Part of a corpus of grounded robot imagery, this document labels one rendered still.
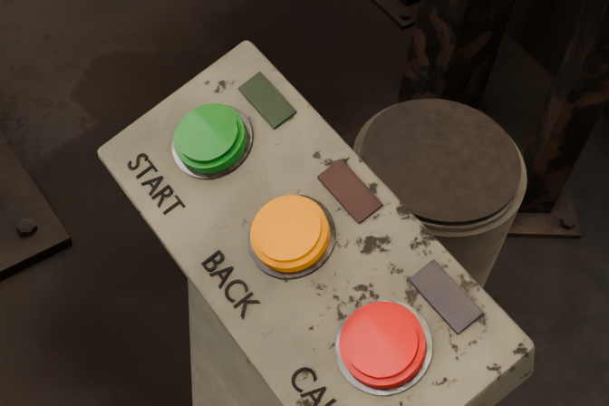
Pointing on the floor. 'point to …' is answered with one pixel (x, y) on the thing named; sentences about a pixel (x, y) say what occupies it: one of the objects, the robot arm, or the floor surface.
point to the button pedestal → (348, 294)
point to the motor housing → (461, 23)
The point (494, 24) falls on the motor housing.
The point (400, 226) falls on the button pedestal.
